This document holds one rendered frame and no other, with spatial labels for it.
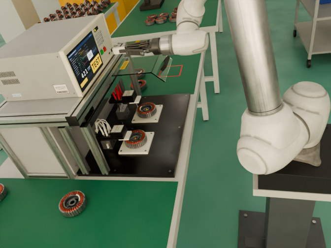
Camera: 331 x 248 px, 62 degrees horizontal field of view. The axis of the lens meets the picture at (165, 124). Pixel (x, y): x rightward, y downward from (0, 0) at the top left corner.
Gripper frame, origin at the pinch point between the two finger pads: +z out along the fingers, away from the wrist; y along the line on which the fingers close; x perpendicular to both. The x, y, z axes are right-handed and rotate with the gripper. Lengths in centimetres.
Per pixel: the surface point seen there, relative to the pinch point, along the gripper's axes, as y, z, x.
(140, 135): -17.6, -5.2, -37.8
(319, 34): 227, -149, -99
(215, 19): 155, -36, -42
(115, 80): -1.8, 6.0, -14.8
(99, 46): 0.0, 9.5, 2.7
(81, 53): -17.6, 9.5, 7.6
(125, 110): 3.2, 8.6, -37.0
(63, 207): -60, 18, -40
